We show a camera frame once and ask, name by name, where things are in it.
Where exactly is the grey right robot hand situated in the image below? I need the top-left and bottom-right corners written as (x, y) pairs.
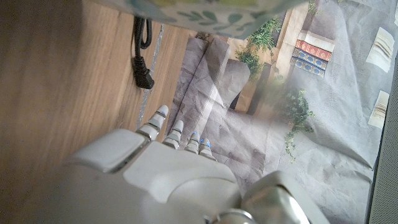
top-left (18, 105), bottom-right (330, 224)

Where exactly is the floral patterned tissue box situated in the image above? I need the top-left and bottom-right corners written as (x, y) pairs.
top-left (93, 0), bottom-right (308, 40)

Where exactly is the printed fabric backdrop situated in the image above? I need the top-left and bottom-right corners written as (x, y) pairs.
top-left (166, 0), bottom-right (398, 224)

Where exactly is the black press power cord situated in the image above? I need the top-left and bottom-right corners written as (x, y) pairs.
top-left (130, 15), bottom-right (155, 90)

